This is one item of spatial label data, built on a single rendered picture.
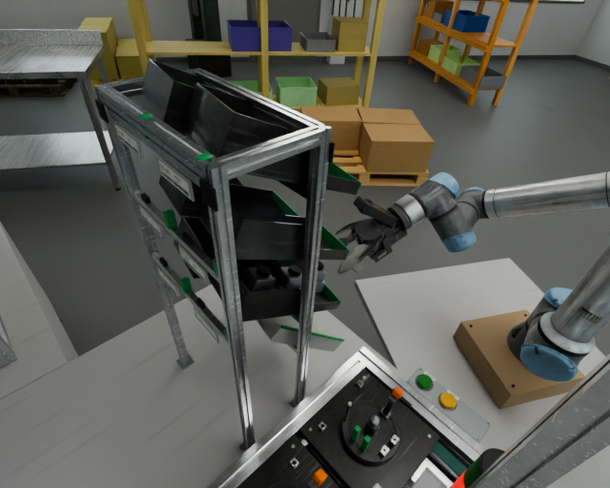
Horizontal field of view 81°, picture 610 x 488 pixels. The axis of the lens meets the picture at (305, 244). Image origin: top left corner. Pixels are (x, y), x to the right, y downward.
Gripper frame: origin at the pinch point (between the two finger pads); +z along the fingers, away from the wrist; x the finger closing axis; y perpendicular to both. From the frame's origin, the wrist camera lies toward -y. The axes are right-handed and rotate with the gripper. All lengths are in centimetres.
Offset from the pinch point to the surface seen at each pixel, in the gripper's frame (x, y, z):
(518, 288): -1, 75, -59
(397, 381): -19.0, 35.1, 3.1
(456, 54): 467, 265, -431
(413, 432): -31.6, 33.0, 7.2
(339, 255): -9.4, -9.5, -0.4
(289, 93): 357, 114, -101
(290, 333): -9.2, 3.2, 17.6
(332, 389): -14.0, 27.3, 18.4
